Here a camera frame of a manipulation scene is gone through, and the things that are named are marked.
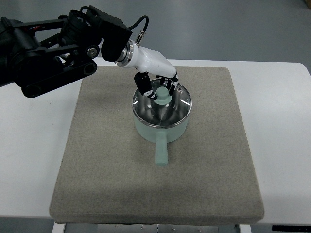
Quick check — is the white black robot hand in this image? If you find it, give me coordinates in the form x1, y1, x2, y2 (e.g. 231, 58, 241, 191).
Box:
115, 40, 178, 104

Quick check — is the glass lid with green knob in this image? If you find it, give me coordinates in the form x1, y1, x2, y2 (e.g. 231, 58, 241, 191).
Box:
132, 84, 192, 128

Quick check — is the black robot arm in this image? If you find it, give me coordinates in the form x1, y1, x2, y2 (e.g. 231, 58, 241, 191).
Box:
0, 5, 133, 98

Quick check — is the mint green saucepan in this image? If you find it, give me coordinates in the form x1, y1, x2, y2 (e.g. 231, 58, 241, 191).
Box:
132, 79, 193, 168

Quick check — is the grey felt mat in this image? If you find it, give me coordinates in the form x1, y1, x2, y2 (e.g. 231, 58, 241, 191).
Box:
50, 66, 264, 226

